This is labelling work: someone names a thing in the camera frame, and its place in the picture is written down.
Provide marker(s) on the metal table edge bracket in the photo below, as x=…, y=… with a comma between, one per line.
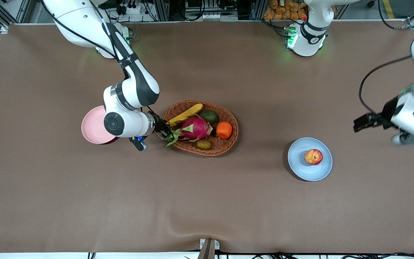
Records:
x=209, y=248

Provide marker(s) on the red apple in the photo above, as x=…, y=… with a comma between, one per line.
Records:
x=313, y=157

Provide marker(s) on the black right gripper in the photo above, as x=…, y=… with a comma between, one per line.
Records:
x=161, y=128

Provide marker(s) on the light blue round plate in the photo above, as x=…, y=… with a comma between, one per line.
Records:
x=309, y=172

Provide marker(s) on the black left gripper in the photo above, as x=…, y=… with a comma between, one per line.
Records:
x=380, y=117

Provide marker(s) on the brown table cover cloth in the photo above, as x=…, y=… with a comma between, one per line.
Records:
x=207, y=201

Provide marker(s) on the pink dragon fruit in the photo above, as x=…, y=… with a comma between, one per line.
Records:
x=194, y=128

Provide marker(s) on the green avocado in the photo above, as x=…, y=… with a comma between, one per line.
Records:
x=208, y=117

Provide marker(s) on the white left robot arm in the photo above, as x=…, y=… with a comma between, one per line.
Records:
x=307, y=36

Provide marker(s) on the pink round plate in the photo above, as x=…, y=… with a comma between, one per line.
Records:
x=92, y=126

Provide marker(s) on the brown wicker basket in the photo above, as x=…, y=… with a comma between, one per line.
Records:
x=225, y=145

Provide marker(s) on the orange toy food pile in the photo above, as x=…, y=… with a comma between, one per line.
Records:
x=286, y=10

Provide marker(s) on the yellow banana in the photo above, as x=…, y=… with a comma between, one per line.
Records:
x=185, y=115

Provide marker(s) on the orange fruit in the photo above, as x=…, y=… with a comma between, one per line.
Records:
x=224, y=130

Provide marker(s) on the brown kiwi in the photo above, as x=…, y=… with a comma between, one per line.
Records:
x=203, y=144

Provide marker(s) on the white power strip black plugs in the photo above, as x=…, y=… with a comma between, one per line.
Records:
x=129, y=9

